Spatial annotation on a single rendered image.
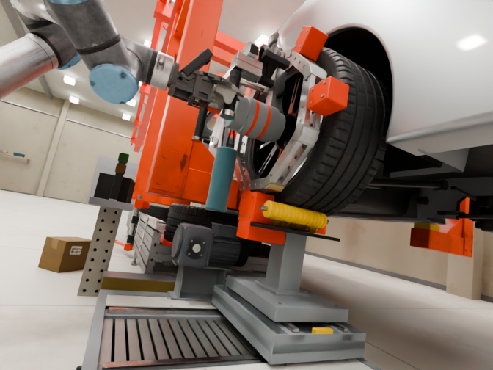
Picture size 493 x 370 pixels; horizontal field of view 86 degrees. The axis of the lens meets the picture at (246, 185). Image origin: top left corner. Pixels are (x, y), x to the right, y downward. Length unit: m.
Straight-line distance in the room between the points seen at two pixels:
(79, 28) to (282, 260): 0.87
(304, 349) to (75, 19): 0.94
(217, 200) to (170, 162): 0.41
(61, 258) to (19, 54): 1.13
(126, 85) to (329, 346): 0.89
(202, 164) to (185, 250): 0.48
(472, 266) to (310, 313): 4.10
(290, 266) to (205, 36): 1.24
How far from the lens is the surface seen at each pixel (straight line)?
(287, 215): 0.90
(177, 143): 1.37
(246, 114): 0.97
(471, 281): 4.92
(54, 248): 1.92
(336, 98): 0.80
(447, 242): 2.92
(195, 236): 1.15
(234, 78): 0.85
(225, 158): 1.05
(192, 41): 1.60
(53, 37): 1.18
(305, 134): 0.82
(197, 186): 1.37
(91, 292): 1.51
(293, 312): 0.91
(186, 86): 0.79
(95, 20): 0.63
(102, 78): 0.64
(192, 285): 1.37
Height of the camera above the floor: 0.44
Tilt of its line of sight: 9 degrees up
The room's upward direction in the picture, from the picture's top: 10 degrees clockwise
